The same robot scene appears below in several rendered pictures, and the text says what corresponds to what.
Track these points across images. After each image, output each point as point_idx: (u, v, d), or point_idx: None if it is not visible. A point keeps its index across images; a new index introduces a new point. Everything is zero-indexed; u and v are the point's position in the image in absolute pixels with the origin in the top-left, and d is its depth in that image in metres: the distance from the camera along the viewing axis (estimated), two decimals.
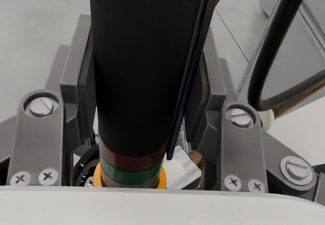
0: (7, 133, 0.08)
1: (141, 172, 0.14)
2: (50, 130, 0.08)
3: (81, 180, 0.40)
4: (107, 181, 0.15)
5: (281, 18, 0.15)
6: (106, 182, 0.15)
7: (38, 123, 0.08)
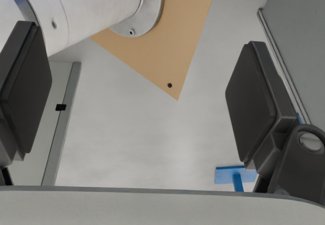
0: None
1: None
2: None
3: None
4: None
5: None
6: None
7: None
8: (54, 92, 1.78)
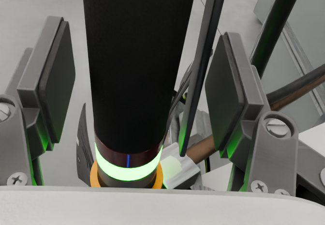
0: None
1: (138, 169, 0.14)
2: (11, 134, 0.07)
3: None
4: (104, 177, 0.15)
5: (277, 14, 0.15)
6: (102, 179, 0.15)
7: None
8: None
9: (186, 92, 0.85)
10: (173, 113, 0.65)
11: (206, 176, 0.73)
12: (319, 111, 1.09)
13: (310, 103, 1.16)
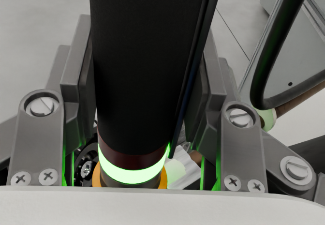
0: (8, 133, 0.08)
1: (142, 171, 0.13)
2: (51, 130, 0.08)
3: (91, 150, 0.36)
4: (107, 180, 0.15)
5: (285, 12, 0.15)
6: (105, 182, 0.15)
7: (38, 123, 0.08)
8: None
9: None
10: None
11: None
12: None
13: None
